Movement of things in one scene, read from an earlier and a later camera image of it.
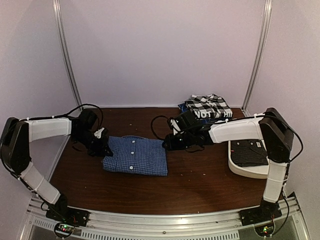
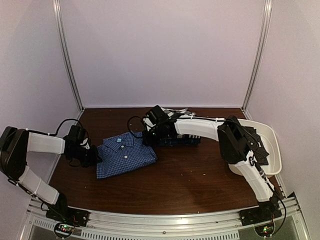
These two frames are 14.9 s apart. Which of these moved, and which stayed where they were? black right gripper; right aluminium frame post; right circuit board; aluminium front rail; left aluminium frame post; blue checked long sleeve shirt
Moved: black right gripper; blue checked long sleeve shirt
Stayed: right aluminium frame post; aluminium front rail; left aluminium frame post; right circuit board
